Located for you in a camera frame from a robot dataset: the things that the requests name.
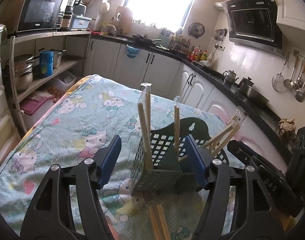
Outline open kitchen shelf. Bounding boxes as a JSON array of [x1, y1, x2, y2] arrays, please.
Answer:
[[7, 30, 92, 137]]

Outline black wok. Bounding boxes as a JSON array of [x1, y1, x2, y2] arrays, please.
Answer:
[[133, 34, 161, 46]]

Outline black kitchen countertop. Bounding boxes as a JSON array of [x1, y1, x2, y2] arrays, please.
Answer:
[[91, 31, 293, 155]]

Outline pile of chopsticks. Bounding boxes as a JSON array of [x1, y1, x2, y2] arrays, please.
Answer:
[[148, 204, 171, 240]]

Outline metal utensil rail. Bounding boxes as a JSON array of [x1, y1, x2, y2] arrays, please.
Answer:
[[293, 50, 305, 63]]

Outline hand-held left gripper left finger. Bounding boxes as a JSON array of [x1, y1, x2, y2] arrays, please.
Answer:
[[20, 135, 122, 240]]

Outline white round jug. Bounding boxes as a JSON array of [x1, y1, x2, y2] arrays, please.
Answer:
[[94, 1, 111, 30]]

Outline small hanging utensils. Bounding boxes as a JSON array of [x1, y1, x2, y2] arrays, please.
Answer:
[[214, 28, 228, 49]]

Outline white upper cabinet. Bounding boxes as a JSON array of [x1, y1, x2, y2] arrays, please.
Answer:
[[276, 0, 305, 34]]

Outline bamboo chopstick pair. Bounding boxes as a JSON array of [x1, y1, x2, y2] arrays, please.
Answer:
[[174, 96, 181, 157], [179, 124, 241, 162], [201, 106, 243, 150], [138, 82, 153, 170]]

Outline cluster of condiment bottles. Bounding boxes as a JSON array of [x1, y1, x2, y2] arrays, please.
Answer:
[[189, 46, 208, 62]]

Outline row of hanging kitchen utensils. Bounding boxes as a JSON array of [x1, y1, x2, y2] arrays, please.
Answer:
[[271, 52, 305, 103]]

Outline dark wall fan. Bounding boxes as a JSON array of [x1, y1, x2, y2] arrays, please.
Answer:
[[188, 22, 205, 39]]

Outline spice jar rack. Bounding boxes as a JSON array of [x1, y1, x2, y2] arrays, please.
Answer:
[[161, 27, 190, 53]]

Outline countertop blender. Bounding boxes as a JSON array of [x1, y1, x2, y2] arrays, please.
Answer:
[[61, 0, 83, 30]]

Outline blue lidded plastic box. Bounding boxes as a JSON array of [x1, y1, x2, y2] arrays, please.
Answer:
[[70, 14, 92, 30]]

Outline black glass range hood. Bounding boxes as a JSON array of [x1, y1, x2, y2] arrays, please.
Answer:
[[221, 0, 284, 55]]

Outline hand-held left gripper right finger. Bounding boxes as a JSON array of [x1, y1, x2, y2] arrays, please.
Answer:
[[184, 134, 285, 240]]

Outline blue canister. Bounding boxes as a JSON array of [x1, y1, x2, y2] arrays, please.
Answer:
[[40, 50, 54, 77]]

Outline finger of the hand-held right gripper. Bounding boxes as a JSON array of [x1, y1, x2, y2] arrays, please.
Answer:
[[227, 140, 261, 167]]

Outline tan rectangular cutting board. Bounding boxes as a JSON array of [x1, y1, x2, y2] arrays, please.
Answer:
[[117, 6, 133, 34]]

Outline steel kettle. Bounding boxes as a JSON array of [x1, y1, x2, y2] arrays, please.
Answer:
[[222, 69, 239, 84]]

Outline white base cabinets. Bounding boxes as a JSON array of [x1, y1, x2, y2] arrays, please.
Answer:
[[84, 36, 293, 175]]

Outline large steel stockpot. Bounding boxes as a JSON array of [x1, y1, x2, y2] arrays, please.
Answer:
[[6, 54, 35, 93]]

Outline black microwave oven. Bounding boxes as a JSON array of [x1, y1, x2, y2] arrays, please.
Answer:
[[16, 0, 65, 33]]

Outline cartoon cat printed cloth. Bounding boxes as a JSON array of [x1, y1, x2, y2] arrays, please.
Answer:
[[0, 74, 245, 240]]

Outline clear box of eggs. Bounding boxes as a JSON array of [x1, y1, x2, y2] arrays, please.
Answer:
[[44, 70, 77, 100]]

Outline pale green plastic drawer unit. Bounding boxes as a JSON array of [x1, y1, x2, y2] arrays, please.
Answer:
[[0, 24, 20, 165]]

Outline dark green plastic utensil holder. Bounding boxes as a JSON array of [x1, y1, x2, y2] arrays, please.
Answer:
[[131, 117, 229, 197]]

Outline blue hanging bag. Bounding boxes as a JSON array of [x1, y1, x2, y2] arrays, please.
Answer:
[[126, 44, 140, 58]]

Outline pink storage box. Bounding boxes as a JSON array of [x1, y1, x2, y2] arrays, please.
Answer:
[[20, 96, 54, 117]]

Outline ginger root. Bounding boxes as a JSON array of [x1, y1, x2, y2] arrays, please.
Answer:
[[279, 118, 296, 140]]

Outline kitchen window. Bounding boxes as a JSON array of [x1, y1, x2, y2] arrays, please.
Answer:
[[121, 0, 201, 30]]

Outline small steel pot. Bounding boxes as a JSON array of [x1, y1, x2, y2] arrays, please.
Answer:
[[51, 49, 67, 68]]

